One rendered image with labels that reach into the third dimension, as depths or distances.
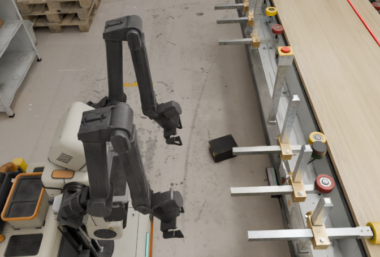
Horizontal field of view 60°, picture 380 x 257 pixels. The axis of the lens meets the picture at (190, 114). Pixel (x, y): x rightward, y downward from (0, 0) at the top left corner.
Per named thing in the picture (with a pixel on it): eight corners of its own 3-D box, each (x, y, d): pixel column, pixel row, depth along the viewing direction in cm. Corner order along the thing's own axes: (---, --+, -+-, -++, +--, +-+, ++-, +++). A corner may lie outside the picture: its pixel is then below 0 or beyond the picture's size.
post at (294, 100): (276, 161, 180) (292, 99, 145) (275, 156, 183) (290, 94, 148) (283, 161, 180) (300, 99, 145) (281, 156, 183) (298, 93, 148)
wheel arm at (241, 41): (219, 46, 239) (219, 41, 236) (218, 43, 242) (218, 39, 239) (278, 43, 238) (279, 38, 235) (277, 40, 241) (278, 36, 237)
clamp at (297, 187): (293, 202, 148) (295, 196, 144) (286, 177, 157) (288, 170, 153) (306, 201, 148) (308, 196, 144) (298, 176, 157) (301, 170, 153)
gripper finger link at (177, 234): (190, 222, 124) (177, 213, 118) (190, 242, 119) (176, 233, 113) (175, 226, 127) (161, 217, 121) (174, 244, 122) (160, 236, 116)
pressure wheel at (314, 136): (316, 160, 166) (322, 146, 157) (302, 151, 170) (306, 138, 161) (323, 149, 170) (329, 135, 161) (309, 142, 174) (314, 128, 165)
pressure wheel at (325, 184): (312, 202, 150) (319, 189, 142) (308, 187, 155) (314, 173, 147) (330, 201, 150) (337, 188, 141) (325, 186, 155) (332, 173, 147)
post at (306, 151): (284, 207, 166) (304, 150, 131) (283, 201, 169) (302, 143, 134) (292, 207, 166) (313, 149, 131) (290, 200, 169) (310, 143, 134)
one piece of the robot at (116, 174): (95, 224, 138) (80, 199, 122) (104, 169, 157) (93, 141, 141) (133, 222, 138) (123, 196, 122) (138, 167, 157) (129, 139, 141)
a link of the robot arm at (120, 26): (102, 9, 110) (98, 25, 103) (143, 13, 112) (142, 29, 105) (108, 102, 143) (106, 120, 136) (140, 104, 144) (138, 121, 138)
